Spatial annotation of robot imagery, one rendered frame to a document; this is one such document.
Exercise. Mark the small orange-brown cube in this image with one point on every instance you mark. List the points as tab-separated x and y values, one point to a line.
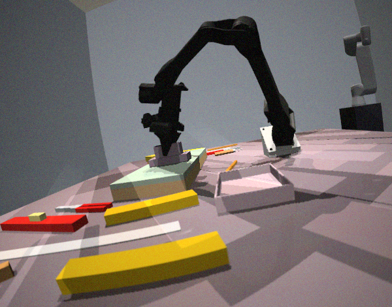
6	271

